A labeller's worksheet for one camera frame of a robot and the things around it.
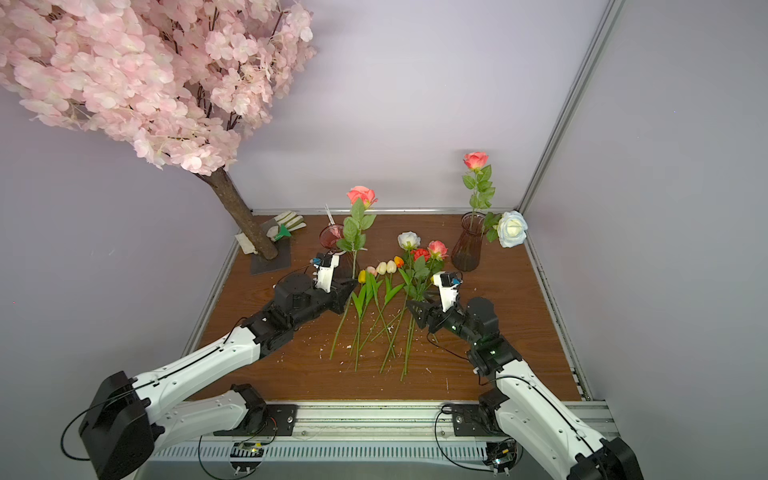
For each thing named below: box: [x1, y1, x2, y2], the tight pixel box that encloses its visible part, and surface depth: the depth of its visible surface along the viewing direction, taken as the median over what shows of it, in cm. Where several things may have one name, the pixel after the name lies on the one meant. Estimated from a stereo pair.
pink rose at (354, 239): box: [330, 186, 379, 360], surface depth 77 cm
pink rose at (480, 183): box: [462, 152, 496, 231], surface depth 90 cm
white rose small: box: [397, 231, 421, 282], surface depth 106 cm
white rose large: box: [484, 210, 528, 248], surface depth 71 cm
